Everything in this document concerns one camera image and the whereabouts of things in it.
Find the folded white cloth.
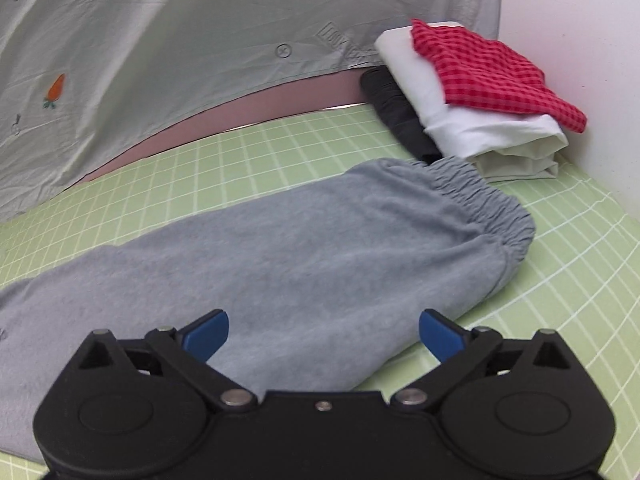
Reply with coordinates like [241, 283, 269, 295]
[374, 26, 568, 182]

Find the folded black cloth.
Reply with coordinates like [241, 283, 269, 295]
[359, 66, 442, 165]

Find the grey carrot print sheet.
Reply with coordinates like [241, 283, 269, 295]
[1, 0, 501, 220]

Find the red checkered folded cloth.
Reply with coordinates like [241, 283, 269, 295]
[411, 18, 587, 133]

